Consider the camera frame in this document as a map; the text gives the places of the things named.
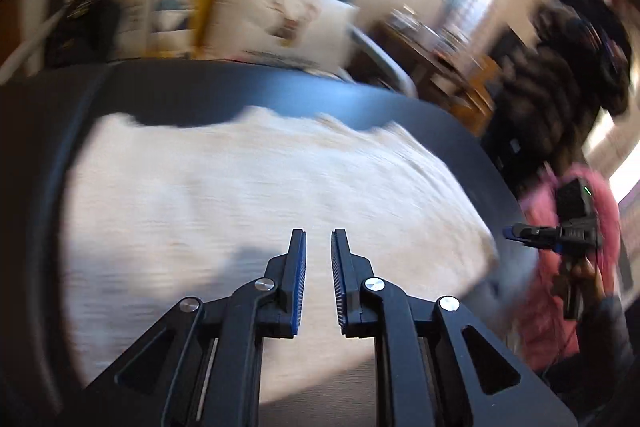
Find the deer print pillow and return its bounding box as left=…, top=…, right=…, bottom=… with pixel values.
left=205, top=0, right=361, bottom=68

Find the white knit sweater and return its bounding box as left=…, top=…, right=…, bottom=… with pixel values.
left=62, top=104, right=501, bottom=408

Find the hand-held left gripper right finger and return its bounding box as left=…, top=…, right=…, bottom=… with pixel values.
left=330, top=228, right=578, bottom=427

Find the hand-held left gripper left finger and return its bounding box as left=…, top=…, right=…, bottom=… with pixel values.
left=82, top=228, right=308, bottom=427

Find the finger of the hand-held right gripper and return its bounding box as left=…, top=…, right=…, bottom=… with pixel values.
left=503, top=223, right=561, bottom=250

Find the person's right hand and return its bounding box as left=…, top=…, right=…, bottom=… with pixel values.
left=569, top=252, right=618, bottom=308

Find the wooden side table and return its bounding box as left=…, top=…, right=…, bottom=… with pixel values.
left=345, top=14, right=501, bottom=132

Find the triangle pattern pillow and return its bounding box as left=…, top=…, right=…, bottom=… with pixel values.
left=65, top=0, right=216, bottom=58

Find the black handbag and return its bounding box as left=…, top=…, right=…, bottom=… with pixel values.
left=42, top=0, right=123, bottom=68

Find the person's right forearm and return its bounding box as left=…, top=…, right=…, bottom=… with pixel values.
left=540, top=294, right=640, bottom=403

